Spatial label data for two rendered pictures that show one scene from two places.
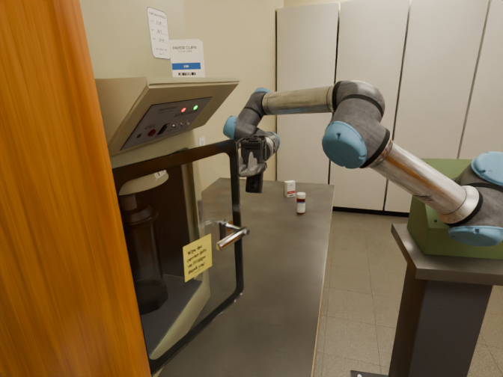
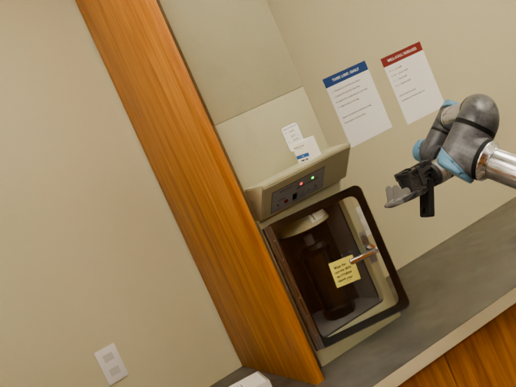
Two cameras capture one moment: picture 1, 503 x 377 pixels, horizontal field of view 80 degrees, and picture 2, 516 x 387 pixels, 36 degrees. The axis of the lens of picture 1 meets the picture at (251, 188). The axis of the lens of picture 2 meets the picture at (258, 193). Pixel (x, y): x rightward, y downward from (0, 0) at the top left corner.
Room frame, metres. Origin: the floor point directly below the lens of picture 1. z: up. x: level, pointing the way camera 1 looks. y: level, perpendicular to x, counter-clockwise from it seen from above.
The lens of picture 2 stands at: (-1.12, -1.43, 1.74)
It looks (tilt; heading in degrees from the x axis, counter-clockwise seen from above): 6 degrees down; 47
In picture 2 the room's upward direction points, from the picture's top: 24 degrees counter-clockwise
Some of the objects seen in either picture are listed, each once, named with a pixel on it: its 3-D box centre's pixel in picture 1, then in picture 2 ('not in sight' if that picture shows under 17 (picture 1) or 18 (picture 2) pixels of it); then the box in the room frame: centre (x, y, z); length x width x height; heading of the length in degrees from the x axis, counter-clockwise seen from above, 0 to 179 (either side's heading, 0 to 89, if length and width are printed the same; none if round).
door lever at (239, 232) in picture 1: (227, 235); (362, 254); (0.56, 0.05, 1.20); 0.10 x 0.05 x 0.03; 144
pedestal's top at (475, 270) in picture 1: (450, 250); not in sight; (0.92, -0.70, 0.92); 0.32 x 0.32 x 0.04; 79
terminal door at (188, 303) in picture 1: (192, 250); (339, 266); (0.52, 0.12, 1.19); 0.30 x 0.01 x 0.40; 144
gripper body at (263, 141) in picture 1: (254, 152); (418, 180); (0.86, -0.01, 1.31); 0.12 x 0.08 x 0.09; 164
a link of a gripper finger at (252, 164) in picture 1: (250, 163); (397, 194); (0.75, 0.00, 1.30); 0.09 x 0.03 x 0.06; 164
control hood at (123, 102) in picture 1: (179, 109); (303, 181); (0.53, 0.12, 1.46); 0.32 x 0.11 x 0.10; 163
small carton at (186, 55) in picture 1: (188, 60); (305, 150); (0.57, 0.10, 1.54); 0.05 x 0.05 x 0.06; 1
